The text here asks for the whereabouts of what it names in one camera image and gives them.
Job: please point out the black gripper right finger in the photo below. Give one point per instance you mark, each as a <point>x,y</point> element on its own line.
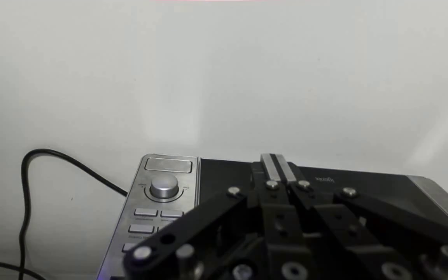
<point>369,223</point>

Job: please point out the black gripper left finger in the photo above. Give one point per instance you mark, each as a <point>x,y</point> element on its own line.
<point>203,228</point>

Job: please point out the black glass microwave door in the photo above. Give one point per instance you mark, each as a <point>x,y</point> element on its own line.
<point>225,174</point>

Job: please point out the silver microwave oven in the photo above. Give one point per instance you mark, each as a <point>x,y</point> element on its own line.
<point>164,166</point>

